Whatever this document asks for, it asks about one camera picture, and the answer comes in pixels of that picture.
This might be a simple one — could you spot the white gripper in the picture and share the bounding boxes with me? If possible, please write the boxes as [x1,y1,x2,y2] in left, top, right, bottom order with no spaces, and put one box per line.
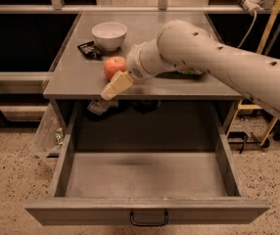
[101,39,178,100]

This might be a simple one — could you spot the red apple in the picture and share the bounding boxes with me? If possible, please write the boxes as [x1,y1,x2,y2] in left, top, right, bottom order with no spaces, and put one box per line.
[104,56,126,80]

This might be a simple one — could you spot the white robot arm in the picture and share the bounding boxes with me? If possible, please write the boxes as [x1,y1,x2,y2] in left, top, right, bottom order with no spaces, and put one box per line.
[101,21,280,119]

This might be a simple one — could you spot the grey counter cabinet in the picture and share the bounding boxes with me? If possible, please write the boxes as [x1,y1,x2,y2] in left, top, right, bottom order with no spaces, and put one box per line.
[44,9,241,126]

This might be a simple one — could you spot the grey open drawer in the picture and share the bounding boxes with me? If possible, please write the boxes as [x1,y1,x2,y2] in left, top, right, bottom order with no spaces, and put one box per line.
[24,101,271,227]

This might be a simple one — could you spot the white label tag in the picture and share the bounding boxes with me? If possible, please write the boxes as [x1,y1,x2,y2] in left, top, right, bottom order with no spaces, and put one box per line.
[87,99,118,116]

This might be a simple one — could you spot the black snack packet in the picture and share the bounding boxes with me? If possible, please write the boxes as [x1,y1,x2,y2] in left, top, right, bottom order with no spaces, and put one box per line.
[77,41,102,60]

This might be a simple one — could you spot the white ceramic bowl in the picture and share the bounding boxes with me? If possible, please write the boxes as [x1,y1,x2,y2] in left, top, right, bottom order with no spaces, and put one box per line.
[92,22,127,51]

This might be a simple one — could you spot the green chip bag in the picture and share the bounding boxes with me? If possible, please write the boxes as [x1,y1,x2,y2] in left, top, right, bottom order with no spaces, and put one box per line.
[179,68,205,76]

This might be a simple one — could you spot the clear plastic bag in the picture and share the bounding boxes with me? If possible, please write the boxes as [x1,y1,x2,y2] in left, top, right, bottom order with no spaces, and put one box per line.
[32,105,64,159]

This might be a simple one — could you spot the yellow ladder frame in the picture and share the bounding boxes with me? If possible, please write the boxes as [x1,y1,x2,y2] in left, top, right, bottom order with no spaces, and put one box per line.
[226,0,280,148]

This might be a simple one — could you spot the black drawer handle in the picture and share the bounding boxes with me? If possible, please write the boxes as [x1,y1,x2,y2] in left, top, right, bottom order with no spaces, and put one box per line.
[129,211,169,227]

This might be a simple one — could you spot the white cable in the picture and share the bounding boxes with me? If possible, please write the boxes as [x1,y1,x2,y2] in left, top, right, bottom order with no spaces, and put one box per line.
[237,10,258,49]

